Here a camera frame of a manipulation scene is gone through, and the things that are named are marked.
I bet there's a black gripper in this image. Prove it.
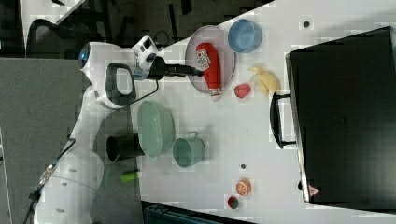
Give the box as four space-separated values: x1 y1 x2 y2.
147 57 204 80

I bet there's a red plush ketchup bottle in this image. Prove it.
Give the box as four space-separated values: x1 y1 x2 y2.
195 42 221 101

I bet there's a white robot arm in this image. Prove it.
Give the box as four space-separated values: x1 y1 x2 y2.
30 36 204 224

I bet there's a grey round plate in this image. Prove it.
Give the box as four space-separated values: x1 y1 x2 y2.
185 25 235 90

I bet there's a large green bowl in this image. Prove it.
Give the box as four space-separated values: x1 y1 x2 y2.
137 101 175 158

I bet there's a red plush strawberry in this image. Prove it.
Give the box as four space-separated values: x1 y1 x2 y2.
233 83 251 99

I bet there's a blue bowl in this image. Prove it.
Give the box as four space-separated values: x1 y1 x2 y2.
228 19 262 53

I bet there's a green metal cup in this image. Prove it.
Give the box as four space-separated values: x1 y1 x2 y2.
172 131 205 168

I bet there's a yellow plush peeled banana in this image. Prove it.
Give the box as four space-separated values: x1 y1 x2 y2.
248 66 281 96

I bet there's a black cylinder cup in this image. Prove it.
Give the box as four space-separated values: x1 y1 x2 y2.
106 133 144 161

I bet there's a green marker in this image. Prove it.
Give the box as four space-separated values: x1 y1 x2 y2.
120 171 141 183

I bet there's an orange slice toy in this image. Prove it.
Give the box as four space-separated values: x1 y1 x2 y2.
235 178 251 196

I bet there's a black office chair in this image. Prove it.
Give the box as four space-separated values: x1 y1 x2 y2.
25 7 106 60

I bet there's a small red green fruit toy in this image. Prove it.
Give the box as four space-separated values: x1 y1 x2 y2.
227 196 239 209

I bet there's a dark blue bin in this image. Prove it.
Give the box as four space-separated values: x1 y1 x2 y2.
142 201 253 224

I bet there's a black toaster oven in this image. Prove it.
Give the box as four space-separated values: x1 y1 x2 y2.
270 26 396 214

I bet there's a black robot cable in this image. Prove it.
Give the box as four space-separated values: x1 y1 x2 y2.
127 78 160 106

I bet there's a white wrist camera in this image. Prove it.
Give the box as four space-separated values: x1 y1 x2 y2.
133 35 158 80

